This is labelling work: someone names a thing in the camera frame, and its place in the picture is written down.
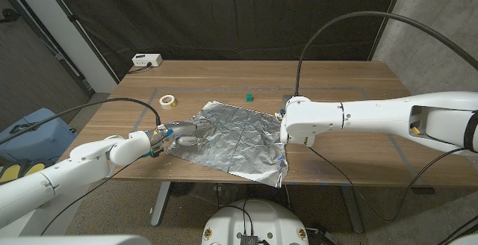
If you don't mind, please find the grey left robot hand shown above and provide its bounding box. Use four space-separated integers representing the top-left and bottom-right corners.
151 120 205 158

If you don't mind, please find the black torso cable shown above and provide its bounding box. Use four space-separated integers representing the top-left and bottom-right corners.
217 199 255 237

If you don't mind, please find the white tape roll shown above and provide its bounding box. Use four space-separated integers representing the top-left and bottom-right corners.
159 94 177 110

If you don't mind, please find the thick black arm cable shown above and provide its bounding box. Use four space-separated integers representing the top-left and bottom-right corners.
294 10 478 97
0 97 162 145

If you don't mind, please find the black round floor object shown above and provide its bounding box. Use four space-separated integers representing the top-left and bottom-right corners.
170 181 195 198

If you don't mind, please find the white power box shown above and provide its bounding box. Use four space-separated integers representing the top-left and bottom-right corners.
131 53 164 68

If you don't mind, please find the black backdrop curtain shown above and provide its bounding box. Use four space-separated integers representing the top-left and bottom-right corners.
39 0 406 80

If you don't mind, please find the dark door frame rail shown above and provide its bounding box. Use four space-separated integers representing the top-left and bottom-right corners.
0 0 95 97

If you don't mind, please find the grey table leg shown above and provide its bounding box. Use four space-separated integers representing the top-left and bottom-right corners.
341 184 365 234
150 181 172 227

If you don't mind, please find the thin black left wrist cable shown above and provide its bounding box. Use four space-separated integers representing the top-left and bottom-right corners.
40 155 130 236

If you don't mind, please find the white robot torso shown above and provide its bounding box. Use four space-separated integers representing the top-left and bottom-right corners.
201 199 310 245

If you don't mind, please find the yellow oval pad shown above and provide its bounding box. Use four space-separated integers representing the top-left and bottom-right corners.
22 162 46 176
0 164 22 183

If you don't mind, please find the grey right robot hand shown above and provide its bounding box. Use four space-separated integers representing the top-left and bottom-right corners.
275 94 297 122

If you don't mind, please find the blue plastic container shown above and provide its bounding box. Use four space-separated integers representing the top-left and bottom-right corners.
0 107 78 164

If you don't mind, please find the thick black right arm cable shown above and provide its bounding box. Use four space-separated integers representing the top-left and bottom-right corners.
294 10 478 97

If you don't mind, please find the black backdrop stand pole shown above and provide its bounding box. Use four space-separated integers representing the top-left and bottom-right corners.
38 0 120 80
367 0 408 62

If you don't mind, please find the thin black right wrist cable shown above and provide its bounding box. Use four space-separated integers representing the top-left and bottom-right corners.
308 146 468 223

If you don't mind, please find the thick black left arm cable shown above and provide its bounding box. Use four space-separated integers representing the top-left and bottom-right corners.
0 97 162 145

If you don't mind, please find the crinkled aluminum foil sheet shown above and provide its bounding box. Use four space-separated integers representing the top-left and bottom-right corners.
166 100 290 189

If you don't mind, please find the black flat device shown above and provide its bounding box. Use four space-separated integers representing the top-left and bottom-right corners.
10 122 38 134

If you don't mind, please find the black power box cable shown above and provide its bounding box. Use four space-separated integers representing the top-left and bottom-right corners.
126 62 153 75

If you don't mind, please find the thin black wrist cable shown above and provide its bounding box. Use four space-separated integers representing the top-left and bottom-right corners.
40 155 130 236
308 146 468 223

